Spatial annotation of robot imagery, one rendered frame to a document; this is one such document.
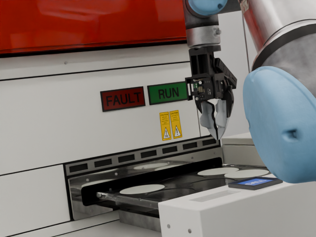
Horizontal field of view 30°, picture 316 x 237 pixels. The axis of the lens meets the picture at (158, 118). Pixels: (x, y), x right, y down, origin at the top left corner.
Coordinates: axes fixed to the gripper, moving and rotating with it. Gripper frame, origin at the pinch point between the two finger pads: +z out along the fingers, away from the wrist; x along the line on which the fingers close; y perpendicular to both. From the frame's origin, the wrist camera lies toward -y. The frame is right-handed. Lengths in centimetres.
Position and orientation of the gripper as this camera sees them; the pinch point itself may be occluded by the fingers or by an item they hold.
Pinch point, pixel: (218, 133)
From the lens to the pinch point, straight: 136.6
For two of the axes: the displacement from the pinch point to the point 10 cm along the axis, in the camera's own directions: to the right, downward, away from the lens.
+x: 8.8, -0.8, -4.6
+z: 1.3, 9.9, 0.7
